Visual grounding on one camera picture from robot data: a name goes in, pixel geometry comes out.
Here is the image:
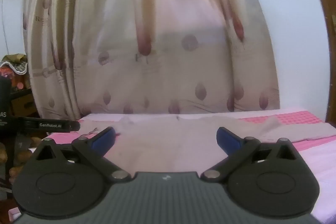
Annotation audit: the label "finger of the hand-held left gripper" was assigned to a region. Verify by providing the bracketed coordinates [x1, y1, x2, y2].
[18, 117, 81, 133]

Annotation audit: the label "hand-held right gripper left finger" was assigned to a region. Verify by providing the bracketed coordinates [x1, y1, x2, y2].
[34, 126, 132, 183]

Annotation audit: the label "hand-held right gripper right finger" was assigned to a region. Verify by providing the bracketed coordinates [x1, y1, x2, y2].
[201, 127, 300, 184]

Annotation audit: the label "beige knit pants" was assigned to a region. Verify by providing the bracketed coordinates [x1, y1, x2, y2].
[77, 114, 336, 173]

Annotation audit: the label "person's left hand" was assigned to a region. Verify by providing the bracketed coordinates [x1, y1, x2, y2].
[8, 148, 30, 184]

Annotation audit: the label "red floral cloth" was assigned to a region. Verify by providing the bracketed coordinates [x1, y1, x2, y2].
[0, 68, 31, 91]

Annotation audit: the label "pink checked blanket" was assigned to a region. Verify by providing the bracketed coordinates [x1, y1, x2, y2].
[29, 108, 336, 224]

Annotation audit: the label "beige leaf print curtain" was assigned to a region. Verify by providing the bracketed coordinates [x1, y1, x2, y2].
[22, 0, 280, 120]

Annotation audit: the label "thin wall cable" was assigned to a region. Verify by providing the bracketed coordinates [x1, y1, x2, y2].
[0, 0, 11, 56]

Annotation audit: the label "brown wooden door frame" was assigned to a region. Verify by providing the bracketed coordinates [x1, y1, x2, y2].
[301, 0, 336, 125]

